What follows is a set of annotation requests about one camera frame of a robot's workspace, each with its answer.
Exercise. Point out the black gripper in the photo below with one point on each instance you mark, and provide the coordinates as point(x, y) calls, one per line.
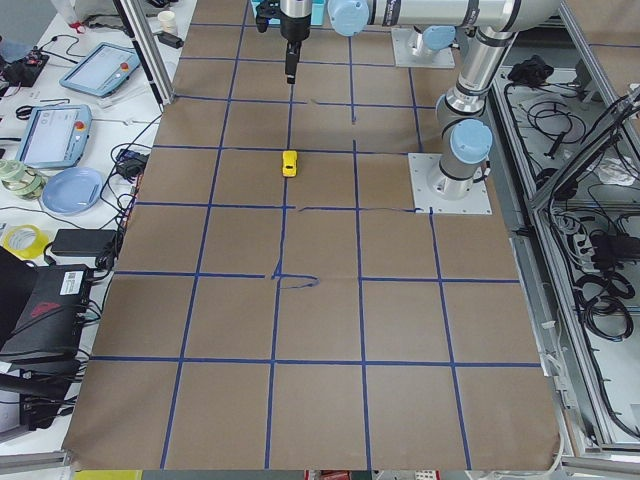
point(294, 26)

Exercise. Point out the yellow beetle toy car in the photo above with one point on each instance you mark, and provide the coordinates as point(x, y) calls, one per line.
point(289, 165)

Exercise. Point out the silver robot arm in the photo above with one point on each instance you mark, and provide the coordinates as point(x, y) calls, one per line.
point(467, 141)
point(431, 45)

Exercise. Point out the white paper cup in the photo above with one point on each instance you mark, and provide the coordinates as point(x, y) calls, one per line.
point(168, 22)

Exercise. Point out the upper blue teach pendant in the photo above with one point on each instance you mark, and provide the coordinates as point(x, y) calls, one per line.
point(102, 71)

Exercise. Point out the blue teach pendant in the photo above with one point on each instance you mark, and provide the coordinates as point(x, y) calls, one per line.
point(102, 71)
point(55, 136)

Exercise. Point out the lower blue teach pendant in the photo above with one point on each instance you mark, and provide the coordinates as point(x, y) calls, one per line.
point(55, 136)

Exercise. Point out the brown paper table mat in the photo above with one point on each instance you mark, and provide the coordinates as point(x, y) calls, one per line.
point(316, 322)

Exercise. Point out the light blue plate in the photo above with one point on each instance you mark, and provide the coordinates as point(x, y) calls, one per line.
point(72, 191)

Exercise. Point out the black power adapter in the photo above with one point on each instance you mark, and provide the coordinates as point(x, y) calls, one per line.
point(82, 242)

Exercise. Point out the green tape rolls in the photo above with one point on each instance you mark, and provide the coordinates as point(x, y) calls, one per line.
point(21, 180)

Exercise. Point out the yellow tape roll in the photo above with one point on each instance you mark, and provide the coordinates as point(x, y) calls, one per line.
point(27, 242)

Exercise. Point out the black computer box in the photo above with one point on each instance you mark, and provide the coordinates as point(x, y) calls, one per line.
point(42, 309)

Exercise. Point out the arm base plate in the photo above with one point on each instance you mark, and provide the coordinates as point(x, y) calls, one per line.
point(434, 192)
point(400, 37)

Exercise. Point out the aluminium frame post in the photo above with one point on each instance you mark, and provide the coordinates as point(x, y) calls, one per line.
point(136, 27)

